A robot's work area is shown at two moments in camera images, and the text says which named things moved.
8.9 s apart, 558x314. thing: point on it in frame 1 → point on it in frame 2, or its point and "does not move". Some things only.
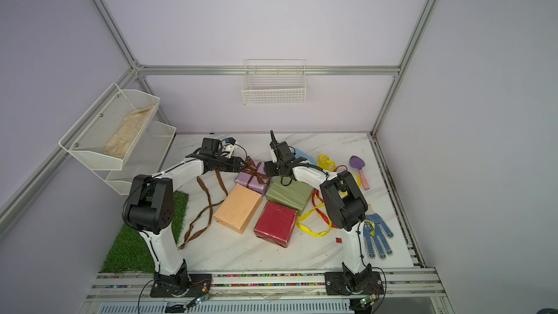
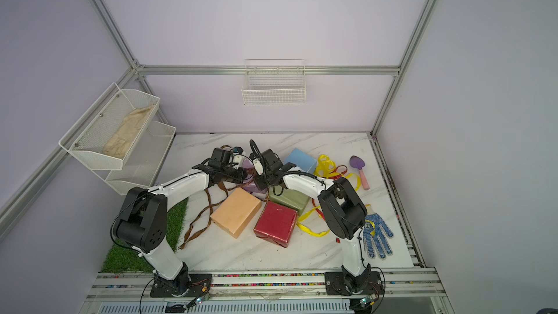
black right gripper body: [275, 168] → [264, 181]
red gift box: [276, 224] does not move
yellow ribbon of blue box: [329, 165] does not move
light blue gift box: [298, 154] does not move
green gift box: [295, 195] does not move
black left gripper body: [224, 164] → [232, 175]
